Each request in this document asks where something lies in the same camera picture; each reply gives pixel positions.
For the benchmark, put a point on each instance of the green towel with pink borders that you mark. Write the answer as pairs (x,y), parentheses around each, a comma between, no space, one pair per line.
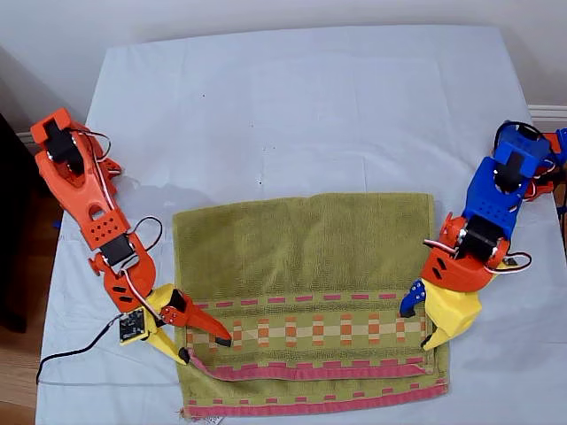
(301,239)

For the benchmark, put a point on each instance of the black cabinet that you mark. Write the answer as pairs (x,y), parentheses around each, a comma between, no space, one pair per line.
(13,221)

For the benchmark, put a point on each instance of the white plastic table cover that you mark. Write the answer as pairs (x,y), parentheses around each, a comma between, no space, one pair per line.
(283,110)

